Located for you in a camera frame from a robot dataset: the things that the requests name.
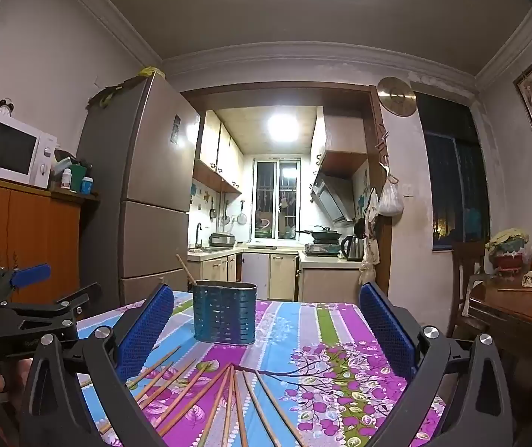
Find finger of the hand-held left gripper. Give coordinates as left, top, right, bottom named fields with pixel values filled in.
left=0, top=263, right=53, bottom=307
left=0, top=282, right=103, bottom=342

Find orange wooden cabinet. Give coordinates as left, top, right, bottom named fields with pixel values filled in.
left=0, top=172, right=101, bottom=331

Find brown refrigerator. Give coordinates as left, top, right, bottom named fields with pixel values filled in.
left=78, top=74, right=201, bottom=322

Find steel electric kettle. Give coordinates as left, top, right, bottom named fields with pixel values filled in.
left=340, top=234, right=366, bottom=262

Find beige cabinet above range hood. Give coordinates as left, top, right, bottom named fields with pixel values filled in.
left=311, top=106, right=370, bottom=178

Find dark wooden chair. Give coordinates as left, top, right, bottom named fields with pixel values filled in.
left=447, top=240, right=490, bottom=340

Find beige kitchen base cabinets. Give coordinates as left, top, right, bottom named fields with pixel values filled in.
left=186, top=248, right=364, bottom=303

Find bunch of wooden chopsticks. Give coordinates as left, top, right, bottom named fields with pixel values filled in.
left=79, top=345, right=308, bottom=447

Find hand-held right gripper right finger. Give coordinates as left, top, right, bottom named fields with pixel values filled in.
left=359, top=282, right=514, bottom=447

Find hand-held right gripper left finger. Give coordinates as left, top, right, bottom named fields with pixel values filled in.
left=18, top=283, right=174, bottom=447

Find black wok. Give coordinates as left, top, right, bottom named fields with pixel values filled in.
left=295, top=226, right=343, bottom=243

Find dark living room window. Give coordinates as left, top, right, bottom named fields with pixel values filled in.
left=417, top=93, right=490, bottom=252

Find gas stove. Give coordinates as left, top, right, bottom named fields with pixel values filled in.
left=304, top=241, right=343, bottom=257

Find dark wooden dining table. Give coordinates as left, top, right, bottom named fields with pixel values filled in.
left=466, top=276, right=532, bottom=383

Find round golden wall clock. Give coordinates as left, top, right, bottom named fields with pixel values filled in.
left=377, top=76, right=418, bottom=115

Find perforated metal utensil holder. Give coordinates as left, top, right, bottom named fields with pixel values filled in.
left=192, top=280, right=258, bottom=346

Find beige wall cabinets with handles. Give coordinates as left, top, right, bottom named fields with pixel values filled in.
left=192, top=111, right=244, bottom=195

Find white microwave oven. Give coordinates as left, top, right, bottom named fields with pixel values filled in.
left=0, top=108, right=58, bottom=190

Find white hanging plastic bag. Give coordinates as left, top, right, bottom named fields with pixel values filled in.
left=378, top=172, right=405, bottom=217

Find steel range hood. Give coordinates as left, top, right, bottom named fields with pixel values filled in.
left=310, top=171, right=355, bottom=224

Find brown bamboo chopstick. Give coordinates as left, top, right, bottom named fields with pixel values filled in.
left=176, top=254, right=197, bottom=286

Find green container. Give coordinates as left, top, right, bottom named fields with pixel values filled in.
left=67, top=163, right=87, bottom=193

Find barred kitchen window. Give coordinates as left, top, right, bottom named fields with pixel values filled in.
left=252, top=159, right=301, bottom=241

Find cloth pile in red basin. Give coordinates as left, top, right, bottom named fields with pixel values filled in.
left=486, top=228, right=530, bottom=271

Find dark green cloth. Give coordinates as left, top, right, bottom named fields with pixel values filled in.
left=86, top=79, right=141, bottom=110

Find kitchen ceiling light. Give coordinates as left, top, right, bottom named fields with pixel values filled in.
left=266, top=112, right=300, bottom=143

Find floral striped tablecloth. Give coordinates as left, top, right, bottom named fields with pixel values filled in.
left=77, top=291, right=448, bottom=447

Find hanging cloth bags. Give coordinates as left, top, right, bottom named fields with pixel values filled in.
left=359, top=188, right=383, bottom=285

